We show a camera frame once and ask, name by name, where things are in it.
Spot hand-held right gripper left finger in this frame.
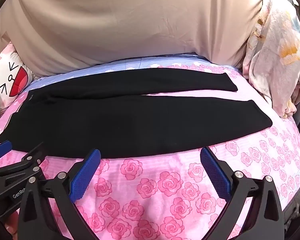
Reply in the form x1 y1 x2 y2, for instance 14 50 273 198
17 149 102 240

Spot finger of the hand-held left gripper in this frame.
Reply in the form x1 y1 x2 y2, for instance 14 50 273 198
0 140 13 161
0 141 48 178

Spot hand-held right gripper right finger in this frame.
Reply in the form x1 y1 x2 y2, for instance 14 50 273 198
199 146 287 240

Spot black pants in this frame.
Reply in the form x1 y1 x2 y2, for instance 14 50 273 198
0 68 273 159

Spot person's left hand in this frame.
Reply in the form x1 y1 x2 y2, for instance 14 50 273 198
4 212 20 238

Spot pink rose print bedsheet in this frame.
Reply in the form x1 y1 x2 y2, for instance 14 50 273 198
0 54 300 240

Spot white cartoon face pillow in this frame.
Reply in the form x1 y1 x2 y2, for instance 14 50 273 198
0 42 36 101

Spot pale floral blanket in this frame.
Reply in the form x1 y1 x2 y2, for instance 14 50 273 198
241 0 300 118

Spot beige curtain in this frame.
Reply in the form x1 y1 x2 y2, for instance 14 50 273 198
0 0 272 78

